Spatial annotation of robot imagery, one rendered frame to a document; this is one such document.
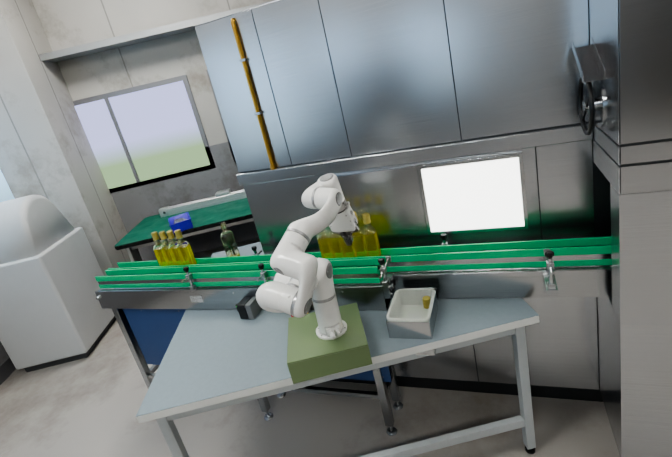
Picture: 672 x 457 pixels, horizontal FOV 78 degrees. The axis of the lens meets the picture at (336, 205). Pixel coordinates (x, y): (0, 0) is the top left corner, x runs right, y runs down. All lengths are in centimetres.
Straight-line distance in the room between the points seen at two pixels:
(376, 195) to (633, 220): 99
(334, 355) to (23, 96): 394
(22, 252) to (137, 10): 254
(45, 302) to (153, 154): 187
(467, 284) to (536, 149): 62
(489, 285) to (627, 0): 109
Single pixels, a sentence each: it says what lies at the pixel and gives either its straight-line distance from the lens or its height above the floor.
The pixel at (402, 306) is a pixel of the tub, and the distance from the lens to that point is 189.
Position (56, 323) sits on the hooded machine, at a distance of 413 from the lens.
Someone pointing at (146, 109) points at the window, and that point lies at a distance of 496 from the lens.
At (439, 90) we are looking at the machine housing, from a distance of 183.
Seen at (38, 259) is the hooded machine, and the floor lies 94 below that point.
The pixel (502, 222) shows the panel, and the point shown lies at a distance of 195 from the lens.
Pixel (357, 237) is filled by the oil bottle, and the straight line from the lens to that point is 191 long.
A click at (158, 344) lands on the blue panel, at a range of 285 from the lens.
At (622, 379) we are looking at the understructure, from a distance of 196.
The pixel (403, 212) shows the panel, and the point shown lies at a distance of 197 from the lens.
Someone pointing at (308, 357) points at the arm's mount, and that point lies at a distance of 162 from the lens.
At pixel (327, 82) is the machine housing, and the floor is 175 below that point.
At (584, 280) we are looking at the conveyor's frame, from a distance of 189.
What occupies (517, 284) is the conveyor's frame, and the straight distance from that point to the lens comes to 188.
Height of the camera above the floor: 181
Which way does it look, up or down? 18 degrees down
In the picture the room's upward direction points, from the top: 13 degrees counter-clockwise
